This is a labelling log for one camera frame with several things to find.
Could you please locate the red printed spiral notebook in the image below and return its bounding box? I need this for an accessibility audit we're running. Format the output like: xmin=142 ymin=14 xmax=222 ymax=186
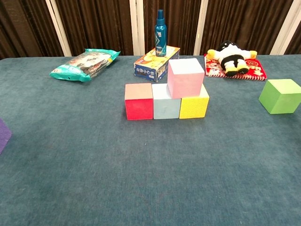
xmin=203 ymin=53 xmax=268 ymax=81

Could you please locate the yellow foam cube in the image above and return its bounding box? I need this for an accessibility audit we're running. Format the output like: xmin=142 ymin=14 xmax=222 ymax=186
xmin=179 ymin=83 xmax=210 ymax=119

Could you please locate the black white plush toy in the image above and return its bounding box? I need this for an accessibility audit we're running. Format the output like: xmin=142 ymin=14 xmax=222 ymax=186
xmin=206 ymin=40 xmax=258 ymax=77

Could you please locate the light blue foam cube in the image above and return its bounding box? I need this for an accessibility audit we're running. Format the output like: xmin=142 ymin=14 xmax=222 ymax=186
xmin=151 ymin=83 xmax=182 ymax=120

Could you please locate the red foam cube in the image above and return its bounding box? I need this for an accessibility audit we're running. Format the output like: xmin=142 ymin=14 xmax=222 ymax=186
xmin=125 ymin=83 xmax=154 ymax=121

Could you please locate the teal felt table cloth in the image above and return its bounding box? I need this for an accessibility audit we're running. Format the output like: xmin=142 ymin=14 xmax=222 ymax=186
xmin=0 ymin=55 xmax=301 ymax=226

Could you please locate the blue yellow tissue box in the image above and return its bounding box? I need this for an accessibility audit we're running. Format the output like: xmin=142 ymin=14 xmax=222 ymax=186
xmin=134 ymin=46 xmax=181 ymax=83

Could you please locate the teal snack bag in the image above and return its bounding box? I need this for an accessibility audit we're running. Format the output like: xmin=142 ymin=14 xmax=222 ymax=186
xmin=49 ymin=48 xmax=121 ymax=82

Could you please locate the purple foam cube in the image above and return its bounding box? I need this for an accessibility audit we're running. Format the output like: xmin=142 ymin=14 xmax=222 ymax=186
xmin=0 ymin=118 xmax=13 ymax=155

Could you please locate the brown pleated curtain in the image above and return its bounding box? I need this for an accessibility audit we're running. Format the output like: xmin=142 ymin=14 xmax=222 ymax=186
xmin=0 ymin=0 xmax=301 ymax=61

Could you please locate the white frame post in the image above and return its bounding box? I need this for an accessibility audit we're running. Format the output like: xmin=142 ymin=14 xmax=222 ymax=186
xmin=193 ymin=0 xmax=209 ymax=56
xmin=129 ymin=0 xmax=145 ymax=56
xmin=269 ymin=0 xmax=301 ymax=56
xmin=45 ymin=0 xmax=72 ymax=57

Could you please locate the pink foam cube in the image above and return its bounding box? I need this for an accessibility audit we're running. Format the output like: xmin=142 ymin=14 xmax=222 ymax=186
xmin=167 ymin=58 xmax=205 ymax=99

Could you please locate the blue spray bottle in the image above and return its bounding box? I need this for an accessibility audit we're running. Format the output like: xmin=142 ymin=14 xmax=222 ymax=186
xmin=154 ymin=9 xmax=167 ymax=57

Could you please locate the green foam cube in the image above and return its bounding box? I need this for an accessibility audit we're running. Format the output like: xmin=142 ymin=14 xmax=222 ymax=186
xmin=258 ymin=79 xmax=301 ymax=115

